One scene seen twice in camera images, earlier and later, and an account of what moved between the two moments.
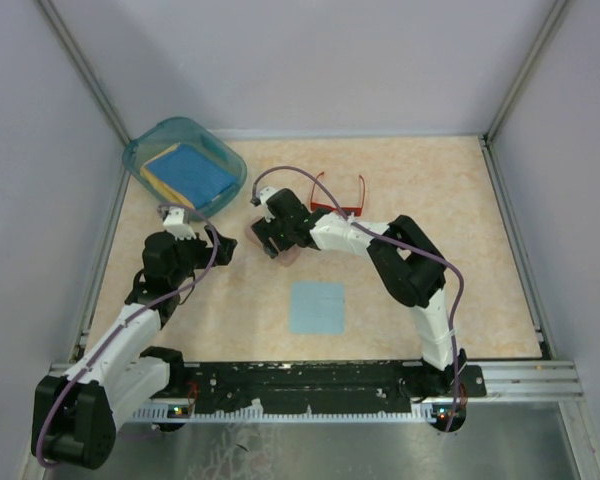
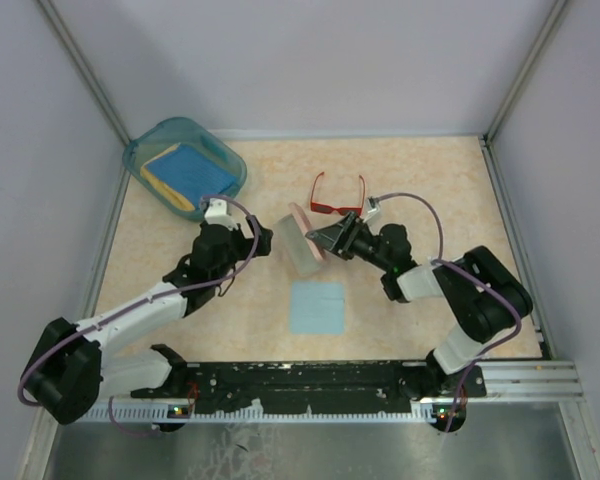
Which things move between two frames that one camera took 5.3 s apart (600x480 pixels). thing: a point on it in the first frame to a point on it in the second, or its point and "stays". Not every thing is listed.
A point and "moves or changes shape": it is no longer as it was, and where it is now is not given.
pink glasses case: [286, 258] moves or changes shape
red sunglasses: [347, 211] stays
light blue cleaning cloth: [317, 307] stays
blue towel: [193, 173] stays
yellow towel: [149, 178] stays
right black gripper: [263, 230] to [340, 237]
